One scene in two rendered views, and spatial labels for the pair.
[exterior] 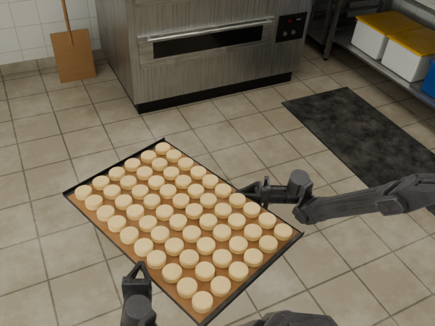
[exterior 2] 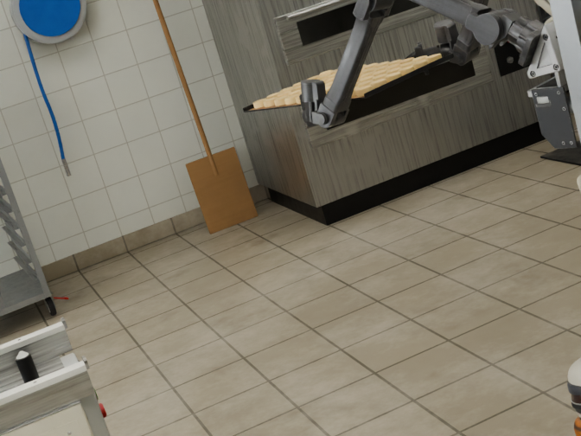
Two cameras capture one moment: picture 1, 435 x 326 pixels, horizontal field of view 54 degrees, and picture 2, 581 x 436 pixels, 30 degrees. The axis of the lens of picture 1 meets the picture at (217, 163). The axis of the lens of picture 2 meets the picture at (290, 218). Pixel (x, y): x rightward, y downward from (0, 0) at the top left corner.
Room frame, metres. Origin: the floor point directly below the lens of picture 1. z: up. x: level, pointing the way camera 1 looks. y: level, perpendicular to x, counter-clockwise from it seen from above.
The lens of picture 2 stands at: (-2.61, -0.37, 1.58)
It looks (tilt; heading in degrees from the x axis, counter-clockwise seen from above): 15 degrees down; 13
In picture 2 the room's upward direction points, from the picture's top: 17 degrees counter-clockwise
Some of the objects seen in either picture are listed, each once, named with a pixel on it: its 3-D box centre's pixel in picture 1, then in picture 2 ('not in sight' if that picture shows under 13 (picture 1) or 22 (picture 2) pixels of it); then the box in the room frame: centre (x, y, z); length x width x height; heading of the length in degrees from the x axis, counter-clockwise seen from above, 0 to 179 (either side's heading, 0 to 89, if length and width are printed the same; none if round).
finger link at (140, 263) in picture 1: (139, 279); not in sight; (0.60, 0.18, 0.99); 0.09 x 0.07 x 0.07; 4
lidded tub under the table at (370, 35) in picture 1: (385, 35); not in sight; (3.69, -1.42, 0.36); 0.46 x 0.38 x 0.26; 117
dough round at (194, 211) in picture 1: (194, 211); not in sight; (0.83, 0.06, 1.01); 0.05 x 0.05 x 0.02
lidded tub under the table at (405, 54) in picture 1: (419, 54); not in sight; (3.34, -1.62, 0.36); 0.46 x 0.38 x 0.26; 119
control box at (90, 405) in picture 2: not in sight; (86, 401); (-0.72, 0.57, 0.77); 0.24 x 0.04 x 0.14; 28
